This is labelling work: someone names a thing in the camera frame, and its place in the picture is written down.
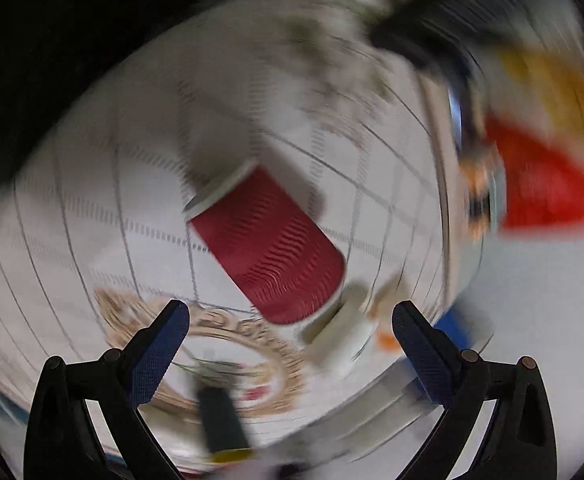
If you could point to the yellow plastic bag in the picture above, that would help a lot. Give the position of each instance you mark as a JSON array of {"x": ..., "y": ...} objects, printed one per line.
[{"x": 540, "y": 92}]

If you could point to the patterned white tablecloth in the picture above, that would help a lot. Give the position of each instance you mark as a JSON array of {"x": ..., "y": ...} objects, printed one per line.
[{"x": 264, "y": 164}]

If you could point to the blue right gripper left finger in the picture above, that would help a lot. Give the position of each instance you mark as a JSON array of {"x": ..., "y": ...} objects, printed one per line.
[{"x": 147, "y": 356}]

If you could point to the red plastic bag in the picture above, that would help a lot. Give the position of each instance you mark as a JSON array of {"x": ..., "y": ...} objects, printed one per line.
[{"x": 544, "y": 185}]

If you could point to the red ribbed paper cup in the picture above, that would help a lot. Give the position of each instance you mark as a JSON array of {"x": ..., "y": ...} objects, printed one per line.
[{"x": 270, "y": 248}]

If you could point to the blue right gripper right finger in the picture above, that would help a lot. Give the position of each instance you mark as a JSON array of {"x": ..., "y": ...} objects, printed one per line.
[{"x": 433, "y": 356}]

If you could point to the orange and white cup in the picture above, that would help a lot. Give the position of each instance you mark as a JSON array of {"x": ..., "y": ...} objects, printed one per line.
[{"x": 380, "y": 311}]

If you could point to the dark green yellow-lined cup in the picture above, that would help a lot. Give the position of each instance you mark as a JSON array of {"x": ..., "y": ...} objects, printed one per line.
[{"x": 225, "y": 439}]

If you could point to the white paper cup lying sideways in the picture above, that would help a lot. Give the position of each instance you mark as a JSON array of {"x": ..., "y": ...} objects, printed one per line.
[{"x": 334, "y": 340}]

